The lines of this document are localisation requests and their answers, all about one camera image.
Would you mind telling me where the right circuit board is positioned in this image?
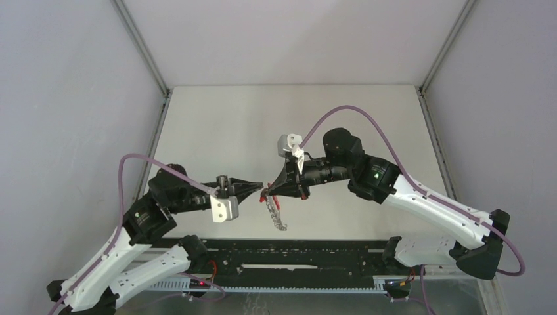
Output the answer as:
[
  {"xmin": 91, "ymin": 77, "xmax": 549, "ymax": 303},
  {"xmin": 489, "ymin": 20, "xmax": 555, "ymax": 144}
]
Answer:
[{"xmin": 384, "ymin": 281, "xmax": 410, "ymax": 291}]

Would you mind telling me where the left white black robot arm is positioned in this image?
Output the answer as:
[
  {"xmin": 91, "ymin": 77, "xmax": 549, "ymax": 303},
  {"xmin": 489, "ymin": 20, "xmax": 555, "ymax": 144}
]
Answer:
[{"xmin": 47, "ymin": 164, "xmax": 263, "ymax": 314}]

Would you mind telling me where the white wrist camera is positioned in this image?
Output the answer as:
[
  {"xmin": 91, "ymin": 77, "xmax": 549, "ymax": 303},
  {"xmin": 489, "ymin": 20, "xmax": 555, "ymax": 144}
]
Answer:
[
  {"xmin": 210, "ymin": 196, "xmax": 239, "ymax": 223},
  {"xmin": 277, "ymin": 133, "xmax": 305, "ymax": 174}
]

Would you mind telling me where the left circuit board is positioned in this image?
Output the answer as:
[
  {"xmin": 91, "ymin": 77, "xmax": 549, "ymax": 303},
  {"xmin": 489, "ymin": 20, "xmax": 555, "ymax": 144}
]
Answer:
[{"xmin": 189, "ymin": 278, "xmax": 212, "ymax": 289}]

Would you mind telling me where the circuit board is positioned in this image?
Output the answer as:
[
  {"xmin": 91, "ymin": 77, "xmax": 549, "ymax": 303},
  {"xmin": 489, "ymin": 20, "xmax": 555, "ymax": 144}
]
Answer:
[
  {"xmin": 189, "ymin": 278, "xmax": 212, "ymax": 289},
  {"xmin": 384, "ymin": 281, "xmax": 410, "ymax": 291}
]

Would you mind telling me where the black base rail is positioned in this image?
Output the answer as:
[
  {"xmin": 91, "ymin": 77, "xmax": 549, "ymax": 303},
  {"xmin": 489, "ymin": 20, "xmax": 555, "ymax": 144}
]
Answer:
[{"xmin": 148, "ymin": 236, "xmax": 426, "ymax": 289}]

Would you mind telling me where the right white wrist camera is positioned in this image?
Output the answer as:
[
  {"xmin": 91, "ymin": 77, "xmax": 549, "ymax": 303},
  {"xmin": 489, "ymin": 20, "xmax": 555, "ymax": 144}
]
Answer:
[{"xmin": 277, "ymin": 133, "xmax": 305, "ymax": 174}]

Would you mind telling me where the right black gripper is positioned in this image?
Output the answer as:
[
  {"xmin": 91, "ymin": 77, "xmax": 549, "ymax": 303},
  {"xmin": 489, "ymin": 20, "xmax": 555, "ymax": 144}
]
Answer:
[{"xmin": 267, "ymin": 156, "xmax": 351, "ymax": 200}]

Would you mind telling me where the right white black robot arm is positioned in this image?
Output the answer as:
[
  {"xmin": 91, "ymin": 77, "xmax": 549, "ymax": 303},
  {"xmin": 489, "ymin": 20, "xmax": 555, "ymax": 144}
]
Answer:
[{"xmin": 267, "ymin": 128, "xmax": 510, "ymax": 280}]

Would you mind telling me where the red grey keyring holder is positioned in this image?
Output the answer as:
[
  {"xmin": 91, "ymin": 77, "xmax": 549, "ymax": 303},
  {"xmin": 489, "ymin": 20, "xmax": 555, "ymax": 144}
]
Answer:
[{"xmin": 260, "ymin": 192, "xmax": 288, "ymax": 232}]

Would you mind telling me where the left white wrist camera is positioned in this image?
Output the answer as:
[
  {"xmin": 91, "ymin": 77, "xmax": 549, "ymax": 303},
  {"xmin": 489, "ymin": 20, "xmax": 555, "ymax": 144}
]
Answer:
[{"xmin": 210, "ymin": 196, "xmax": 239, "ymax": 223}]

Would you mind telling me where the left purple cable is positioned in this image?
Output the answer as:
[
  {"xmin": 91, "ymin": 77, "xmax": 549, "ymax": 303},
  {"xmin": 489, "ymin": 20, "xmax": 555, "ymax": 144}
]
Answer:
[{"xmin": 47, "ymin": 154, "xmax": 227, "ymax": 315}]

